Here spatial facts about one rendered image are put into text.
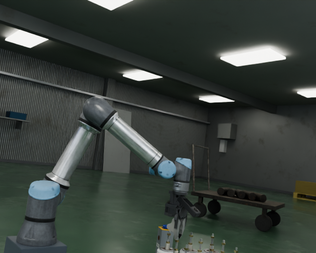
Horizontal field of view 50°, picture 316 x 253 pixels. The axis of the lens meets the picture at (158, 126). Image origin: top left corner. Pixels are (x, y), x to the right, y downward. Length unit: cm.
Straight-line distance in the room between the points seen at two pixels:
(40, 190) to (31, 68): 927
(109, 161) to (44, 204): 969
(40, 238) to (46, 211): 10
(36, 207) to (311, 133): 1132
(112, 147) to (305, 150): 642
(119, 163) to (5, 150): 350
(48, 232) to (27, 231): 8
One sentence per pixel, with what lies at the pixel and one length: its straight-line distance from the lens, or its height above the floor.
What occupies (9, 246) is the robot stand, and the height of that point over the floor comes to 27.
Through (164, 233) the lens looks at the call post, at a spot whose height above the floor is 29.
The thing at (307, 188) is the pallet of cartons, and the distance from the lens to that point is 1073.
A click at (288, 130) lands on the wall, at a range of 1264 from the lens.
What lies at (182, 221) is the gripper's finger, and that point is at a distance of 161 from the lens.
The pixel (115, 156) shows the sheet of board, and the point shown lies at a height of 51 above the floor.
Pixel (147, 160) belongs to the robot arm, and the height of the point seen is 67.
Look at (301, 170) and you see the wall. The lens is 1229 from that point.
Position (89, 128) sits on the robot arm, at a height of 78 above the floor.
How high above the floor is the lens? 69
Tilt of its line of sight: 5 degrees up
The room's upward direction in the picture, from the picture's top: 7 degrees clockwise
